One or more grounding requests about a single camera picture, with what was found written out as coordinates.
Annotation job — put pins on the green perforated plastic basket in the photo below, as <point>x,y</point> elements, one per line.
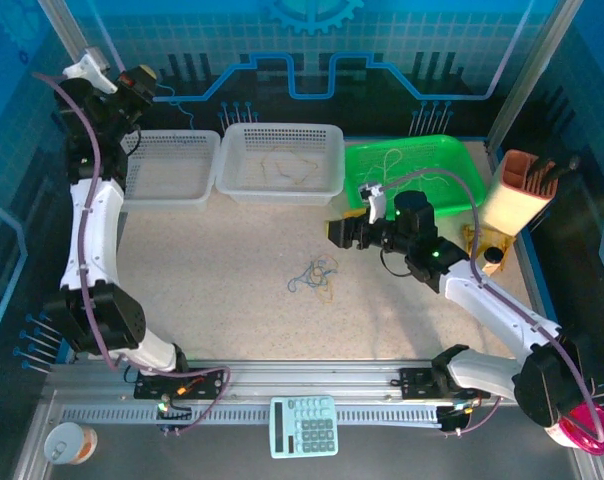
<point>447,160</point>

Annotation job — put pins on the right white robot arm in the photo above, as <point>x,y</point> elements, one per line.
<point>497,310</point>

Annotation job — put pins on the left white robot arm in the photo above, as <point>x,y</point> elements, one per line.
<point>94,235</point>

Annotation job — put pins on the white perforated plastic basket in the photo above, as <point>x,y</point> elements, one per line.
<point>182,170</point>
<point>282,190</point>

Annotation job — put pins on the small bottle black cap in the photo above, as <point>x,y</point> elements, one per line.
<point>493,256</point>

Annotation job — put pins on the cream pink utensil holder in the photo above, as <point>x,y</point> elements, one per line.
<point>512,205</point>

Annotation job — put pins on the black controller board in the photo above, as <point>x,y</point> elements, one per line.
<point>454,419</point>
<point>174,415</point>

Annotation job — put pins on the light blue calculator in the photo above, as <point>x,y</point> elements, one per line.
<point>304,425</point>

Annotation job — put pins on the white cup pink lid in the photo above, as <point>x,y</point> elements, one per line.
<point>589,442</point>

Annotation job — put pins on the aluminium frame post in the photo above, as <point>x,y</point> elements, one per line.
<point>112,47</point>
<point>532,65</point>

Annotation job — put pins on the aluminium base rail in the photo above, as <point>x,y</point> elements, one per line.
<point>307,372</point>

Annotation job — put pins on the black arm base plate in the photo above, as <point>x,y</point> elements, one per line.
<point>209,375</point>
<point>414,382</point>

